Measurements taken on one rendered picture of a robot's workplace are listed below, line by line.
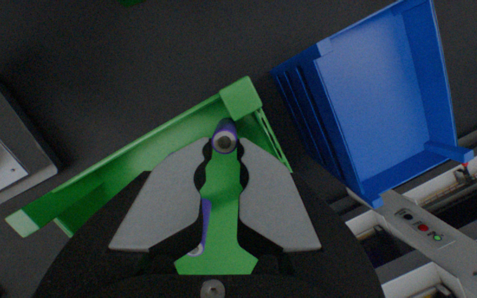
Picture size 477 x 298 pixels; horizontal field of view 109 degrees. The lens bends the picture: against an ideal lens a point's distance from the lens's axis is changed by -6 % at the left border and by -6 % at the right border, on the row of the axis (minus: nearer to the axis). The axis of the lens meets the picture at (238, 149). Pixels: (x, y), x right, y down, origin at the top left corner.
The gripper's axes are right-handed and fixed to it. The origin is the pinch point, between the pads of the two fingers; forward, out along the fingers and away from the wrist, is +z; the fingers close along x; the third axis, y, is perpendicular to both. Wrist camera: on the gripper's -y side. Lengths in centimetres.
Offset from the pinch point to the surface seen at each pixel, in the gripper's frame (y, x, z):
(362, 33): -8.0, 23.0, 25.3
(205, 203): 9.5, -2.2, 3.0
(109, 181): 7.9, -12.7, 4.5
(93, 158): 30, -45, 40
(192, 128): 2.0, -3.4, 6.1
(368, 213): 37, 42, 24
